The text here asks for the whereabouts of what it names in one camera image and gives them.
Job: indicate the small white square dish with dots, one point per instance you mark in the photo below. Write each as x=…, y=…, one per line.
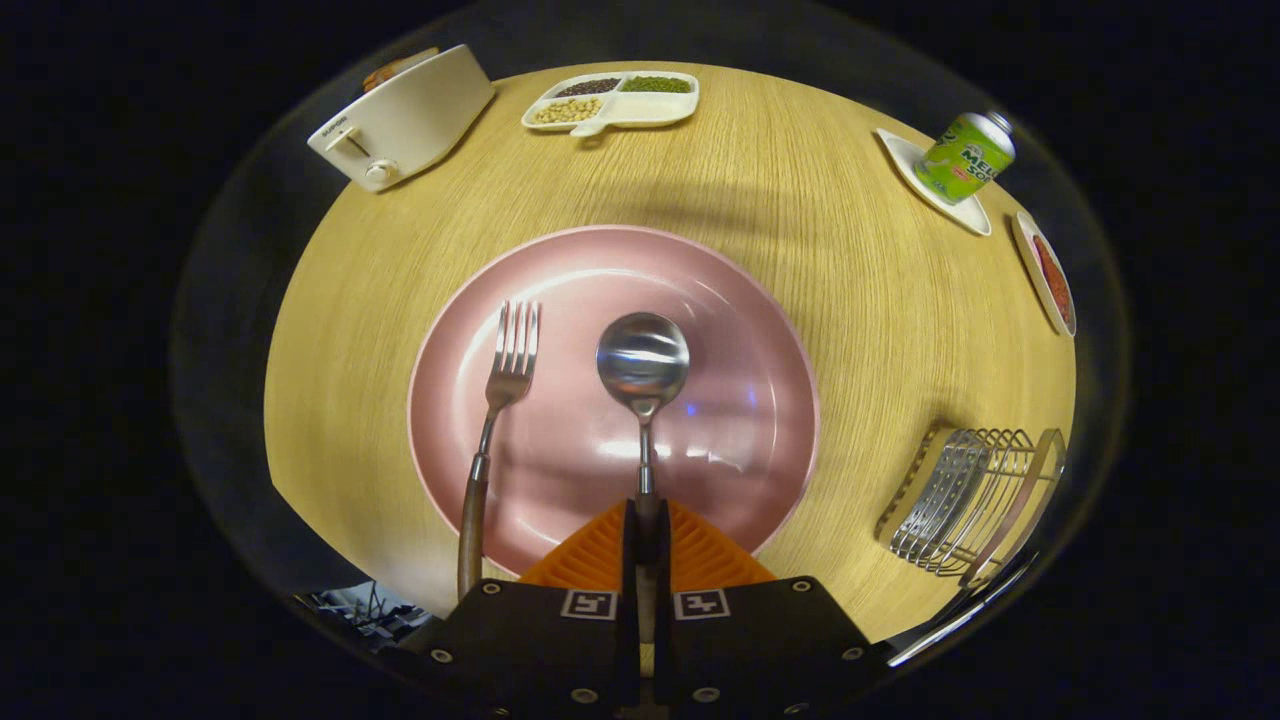
x=905, y=160

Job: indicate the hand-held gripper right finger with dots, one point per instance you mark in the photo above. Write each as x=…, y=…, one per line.
x=760, y=640

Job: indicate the red meat pieces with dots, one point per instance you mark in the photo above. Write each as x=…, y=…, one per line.
x=1053, y=280

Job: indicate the pink plate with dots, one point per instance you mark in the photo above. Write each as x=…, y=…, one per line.
x=720, y=400

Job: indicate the white round food plate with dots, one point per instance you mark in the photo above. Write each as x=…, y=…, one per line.
x=1030, y=260

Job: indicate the green label soda bottle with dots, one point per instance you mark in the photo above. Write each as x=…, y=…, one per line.
x=962, y=160

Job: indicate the white toaster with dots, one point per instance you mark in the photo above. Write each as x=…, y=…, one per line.
x=410, y=120

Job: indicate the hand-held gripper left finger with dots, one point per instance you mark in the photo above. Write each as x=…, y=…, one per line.
x=530, y=640

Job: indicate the white divided tray of beans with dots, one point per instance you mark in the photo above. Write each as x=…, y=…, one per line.
x=640, y=108

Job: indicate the brown toast slice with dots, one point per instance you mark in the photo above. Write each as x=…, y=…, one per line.
x=395, y=68

